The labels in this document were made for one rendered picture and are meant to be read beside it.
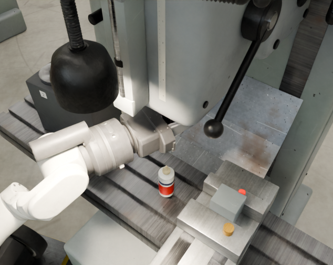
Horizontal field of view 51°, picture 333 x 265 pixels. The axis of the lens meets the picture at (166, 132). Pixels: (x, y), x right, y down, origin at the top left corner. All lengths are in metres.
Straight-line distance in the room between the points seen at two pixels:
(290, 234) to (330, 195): 1.32
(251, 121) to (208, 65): 0.58
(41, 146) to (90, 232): 0.45
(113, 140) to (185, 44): 0.24
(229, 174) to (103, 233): 0.37
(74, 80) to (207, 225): 0.49
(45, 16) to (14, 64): 0.76
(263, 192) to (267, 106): 0.26
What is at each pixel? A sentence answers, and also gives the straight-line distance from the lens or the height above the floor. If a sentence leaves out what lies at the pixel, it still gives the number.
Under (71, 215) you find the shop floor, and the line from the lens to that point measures 2.01.
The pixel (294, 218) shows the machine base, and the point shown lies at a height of 0.20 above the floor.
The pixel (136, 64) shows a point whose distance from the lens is 0.47.
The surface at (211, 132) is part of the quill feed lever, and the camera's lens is 0.50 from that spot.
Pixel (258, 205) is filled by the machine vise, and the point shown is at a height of 1.04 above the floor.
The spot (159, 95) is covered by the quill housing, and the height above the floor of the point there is 1.37.
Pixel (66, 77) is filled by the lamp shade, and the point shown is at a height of 1.49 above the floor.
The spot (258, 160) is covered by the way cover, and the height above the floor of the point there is 0.91.
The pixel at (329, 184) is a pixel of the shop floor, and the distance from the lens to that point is 2.26.
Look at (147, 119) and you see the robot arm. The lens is 0.65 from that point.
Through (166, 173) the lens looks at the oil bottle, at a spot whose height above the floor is 1.02.
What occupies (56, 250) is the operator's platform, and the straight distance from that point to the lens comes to 1.49.
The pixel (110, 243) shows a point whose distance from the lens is 0.96.
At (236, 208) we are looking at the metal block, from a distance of 0.75.
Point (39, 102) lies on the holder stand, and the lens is 1.03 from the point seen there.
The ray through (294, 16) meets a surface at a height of 1.39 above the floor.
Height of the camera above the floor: 1.71
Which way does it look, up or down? 48 degrees down
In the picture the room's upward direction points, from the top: straight up
